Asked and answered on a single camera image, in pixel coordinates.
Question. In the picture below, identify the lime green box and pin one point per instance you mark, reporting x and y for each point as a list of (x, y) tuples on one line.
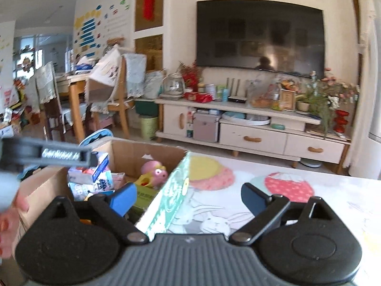
[(145, 198)]

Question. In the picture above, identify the metal can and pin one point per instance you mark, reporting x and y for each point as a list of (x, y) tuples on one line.
[(210, 89)]

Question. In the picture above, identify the light green waste bin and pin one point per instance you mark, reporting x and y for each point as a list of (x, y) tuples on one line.
[(148, 127)]

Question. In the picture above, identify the green printed cardboard box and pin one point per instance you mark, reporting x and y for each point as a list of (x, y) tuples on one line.
[(169, 202)]

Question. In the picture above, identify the wooden dining table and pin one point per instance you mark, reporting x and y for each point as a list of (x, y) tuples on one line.
[(76, 101)]

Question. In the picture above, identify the clear plastic bag of food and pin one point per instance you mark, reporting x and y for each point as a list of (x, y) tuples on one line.
[(263, 96)]

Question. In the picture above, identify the white printed tote bag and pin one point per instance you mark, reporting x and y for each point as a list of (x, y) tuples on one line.
[(104, 68)]

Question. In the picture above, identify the pink box television print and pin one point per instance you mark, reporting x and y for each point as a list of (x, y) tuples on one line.
[(119, 181)]

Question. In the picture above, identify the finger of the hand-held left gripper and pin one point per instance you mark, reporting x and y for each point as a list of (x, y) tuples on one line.
[(94, 159)]

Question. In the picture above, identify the black television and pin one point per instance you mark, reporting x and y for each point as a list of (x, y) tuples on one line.
[(259, 35)]

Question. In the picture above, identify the pale blue floor scale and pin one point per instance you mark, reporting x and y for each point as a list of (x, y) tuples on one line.
[(310, 163)]

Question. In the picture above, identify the light blue printed box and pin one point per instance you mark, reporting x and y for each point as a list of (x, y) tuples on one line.
[(103, 172)]

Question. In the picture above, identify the colourful printed packet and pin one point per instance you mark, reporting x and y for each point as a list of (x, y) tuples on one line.
[(80, 184)]

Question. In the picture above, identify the black router with antennas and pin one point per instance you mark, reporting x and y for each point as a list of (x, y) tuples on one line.
[(237, 98)]

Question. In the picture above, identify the red stacked ornament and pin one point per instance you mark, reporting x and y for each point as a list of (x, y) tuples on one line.
[(341, 120)]

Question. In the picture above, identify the pale printed bag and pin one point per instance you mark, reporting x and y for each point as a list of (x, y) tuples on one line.
[(154, 85)]

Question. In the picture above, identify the person's left hand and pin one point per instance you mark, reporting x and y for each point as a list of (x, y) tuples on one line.
[(7, 232)]

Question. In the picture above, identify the red snack packet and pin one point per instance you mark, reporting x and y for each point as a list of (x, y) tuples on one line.
[(198, 96)]

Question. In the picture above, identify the wooden chair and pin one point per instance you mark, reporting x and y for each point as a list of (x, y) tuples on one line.
[(119, 107)]

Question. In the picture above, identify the red berry bouquet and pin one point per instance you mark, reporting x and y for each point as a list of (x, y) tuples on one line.
[(190, 76)]

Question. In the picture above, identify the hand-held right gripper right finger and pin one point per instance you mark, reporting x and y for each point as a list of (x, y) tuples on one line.
[(253, 198)]

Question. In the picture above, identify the potted flower plant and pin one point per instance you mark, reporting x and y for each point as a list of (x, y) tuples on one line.
[(324, 95)]

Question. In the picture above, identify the round white blue lid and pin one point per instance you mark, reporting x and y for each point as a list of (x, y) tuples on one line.
[(245, 118)]

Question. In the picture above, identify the pale blue lace cloth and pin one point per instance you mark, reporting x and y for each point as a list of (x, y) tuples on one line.
[(134, 74)]

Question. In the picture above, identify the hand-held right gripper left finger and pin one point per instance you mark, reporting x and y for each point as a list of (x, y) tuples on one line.
[(125, 198)]

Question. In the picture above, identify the glass kettle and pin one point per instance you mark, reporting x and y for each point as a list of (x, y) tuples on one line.
[(173, 86)]

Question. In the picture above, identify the yellow water gun purple tank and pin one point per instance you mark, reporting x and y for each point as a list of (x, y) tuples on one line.
[(153, 174)]

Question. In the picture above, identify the dark green tub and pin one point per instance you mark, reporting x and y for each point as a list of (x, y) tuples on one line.
[(146, 107)]

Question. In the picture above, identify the small green carton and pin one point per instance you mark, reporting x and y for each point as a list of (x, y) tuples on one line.
[(221, 93)]

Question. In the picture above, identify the wooden chair lace cover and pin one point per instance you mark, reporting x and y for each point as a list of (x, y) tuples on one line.
[(47, 89)]

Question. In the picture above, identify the lace curtain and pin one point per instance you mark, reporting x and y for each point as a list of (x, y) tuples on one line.
[(364, 12)]

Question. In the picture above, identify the blue white bag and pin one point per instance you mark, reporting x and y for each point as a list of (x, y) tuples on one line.
[(96, 137)]

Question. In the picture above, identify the wooden picture frame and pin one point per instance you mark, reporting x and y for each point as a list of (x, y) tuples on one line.
[(287, 99)]

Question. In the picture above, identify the white standing appliance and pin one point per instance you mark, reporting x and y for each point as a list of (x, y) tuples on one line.
[(375, 110)]

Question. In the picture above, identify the white television cabinet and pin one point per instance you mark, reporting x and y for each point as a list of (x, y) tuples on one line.
[(256, 138)]

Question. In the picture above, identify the blue yellow wall chart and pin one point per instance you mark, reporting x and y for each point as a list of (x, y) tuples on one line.
[(89, 29)]

